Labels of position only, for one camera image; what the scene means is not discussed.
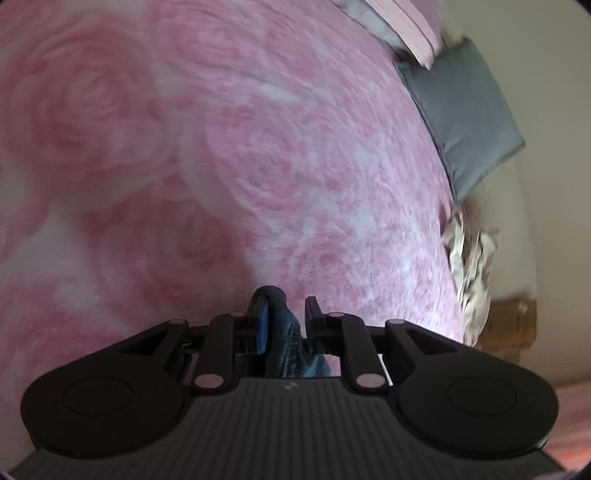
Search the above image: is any dark blue cloth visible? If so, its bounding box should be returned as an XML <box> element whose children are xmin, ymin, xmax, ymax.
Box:
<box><xmin>249</xmin><ymin>285</ymin><xmax>333</xmax><ymax>379</ymax></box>

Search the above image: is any folded pink quilt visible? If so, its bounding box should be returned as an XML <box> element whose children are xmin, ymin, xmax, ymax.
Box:
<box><xmin>332</xmin><ymin>0</ymin><xmax>444</xmax><ymax>70</ymax></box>

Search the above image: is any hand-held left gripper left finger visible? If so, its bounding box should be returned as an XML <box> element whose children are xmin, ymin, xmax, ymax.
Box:
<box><xmin>119</xmin><ymin>295</ymin><xmax>271</xmax><ymax>395</ymax></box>

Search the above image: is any pink floral blanket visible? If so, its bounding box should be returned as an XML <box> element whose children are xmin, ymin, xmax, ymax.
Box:
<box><xmin>0</xmin><ymin>0</ymin><xmax>591</xmax><ymax>467</ymax></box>

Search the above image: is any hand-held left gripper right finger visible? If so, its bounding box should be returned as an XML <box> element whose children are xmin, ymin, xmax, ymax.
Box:
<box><xmin>304</xmin><ymin>296</ymin><xmax>462</xmax><ymax>395</ymax></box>

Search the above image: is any cream garment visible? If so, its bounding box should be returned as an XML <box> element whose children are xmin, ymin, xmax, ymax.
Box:
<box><xmin>441</xmin><ymin>196</ymin><xmax>502</xmax><ymax>349</ymax></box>

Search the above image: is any cardboard box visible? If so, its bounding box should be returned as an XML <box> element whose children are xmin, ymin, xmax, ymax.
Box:
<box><xmin>480</xmin><ymin>298</ymin><xmax>539</xmax><ymax>365</ymax></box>

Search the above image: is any grey-blue pillow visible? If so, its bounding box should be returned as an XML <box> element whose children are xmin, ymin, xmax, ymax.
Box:
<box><xmin>396</xmin><ymin>38</ymin><xmax>527</xmax><ymax>204</ymax></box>

